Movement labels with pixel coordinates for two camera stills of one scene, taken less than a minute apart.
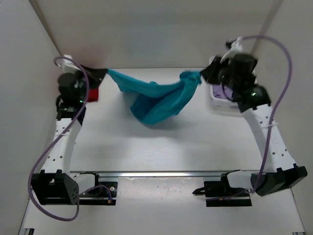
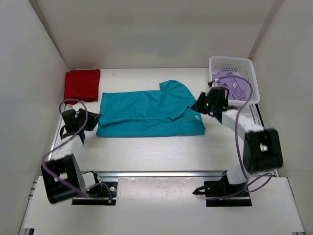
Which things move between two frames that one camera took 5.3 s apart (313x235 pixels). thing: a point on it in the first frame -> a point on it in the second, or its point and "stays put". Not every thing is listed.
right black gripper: x=209 y=74 -> x=199 y=106
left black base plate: x=100 y=196 stays put
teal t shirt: x=152 y=103 -> x=166 y=112
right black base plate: x=219 y=193 stays put
